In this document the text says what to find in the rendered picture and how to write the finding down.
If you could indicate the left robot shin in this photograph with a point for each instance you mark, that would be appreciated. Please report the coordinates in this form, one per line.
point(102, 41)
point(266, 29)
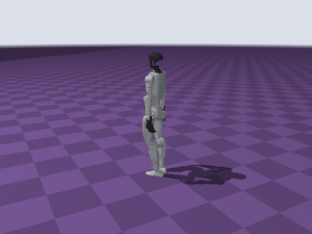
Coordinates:
point(154, 156)

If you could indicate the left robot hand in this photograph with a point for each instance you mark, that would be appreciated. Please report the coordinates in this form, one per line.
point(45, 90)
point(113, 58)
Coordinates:
point(150, 126)

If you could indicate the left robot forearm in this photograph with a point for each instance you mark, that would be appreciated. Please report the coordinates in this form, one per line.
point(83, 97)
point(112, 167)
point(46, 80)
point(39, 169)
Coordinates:
point(148, 110)

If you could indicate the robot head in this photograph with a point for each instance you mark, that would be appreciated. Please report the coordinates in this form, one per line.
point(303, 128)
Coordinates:
point(155, 57)

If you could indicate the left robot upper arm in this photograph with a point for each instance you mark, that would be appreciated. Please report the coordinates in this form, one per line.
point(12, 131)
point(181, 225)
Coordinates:
point(149, 80)

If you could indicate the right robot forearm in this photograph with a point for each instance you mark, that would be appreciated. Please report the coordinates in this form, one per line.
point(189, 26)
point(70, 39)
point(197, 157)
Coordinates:
point(162, 102)

